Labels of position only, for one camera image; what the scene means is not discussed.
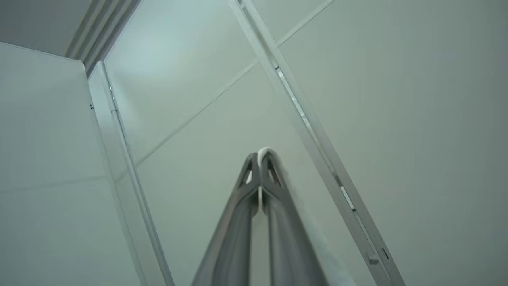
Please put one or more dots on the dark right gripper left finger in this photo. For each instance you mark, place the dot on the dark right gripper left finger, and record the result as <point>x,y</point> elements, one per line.
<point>232,238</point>

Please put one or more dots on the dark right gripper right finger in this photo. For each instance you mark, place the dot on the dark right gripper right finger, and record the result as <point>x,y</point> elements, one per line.
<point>289,246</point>

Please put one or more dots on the red shirt with white collar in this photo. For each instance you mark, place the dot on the red shirt with white collar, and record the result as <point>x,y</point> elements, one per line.
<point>315,234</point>

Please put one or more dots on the thin panel seam strip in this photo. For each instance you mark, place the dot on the thin panel seam strip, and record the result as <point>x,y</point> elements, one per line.
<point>206,107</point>

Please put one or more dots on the aluminium slotted frame strip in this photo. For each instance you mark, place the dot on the aluminium slotted frame strip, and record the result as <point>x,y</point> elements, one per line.
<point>309,119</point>

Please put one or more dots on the white corner frame post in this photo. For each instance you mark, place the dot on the white corner frame post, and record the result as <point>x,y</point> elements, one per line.
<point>119,159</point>

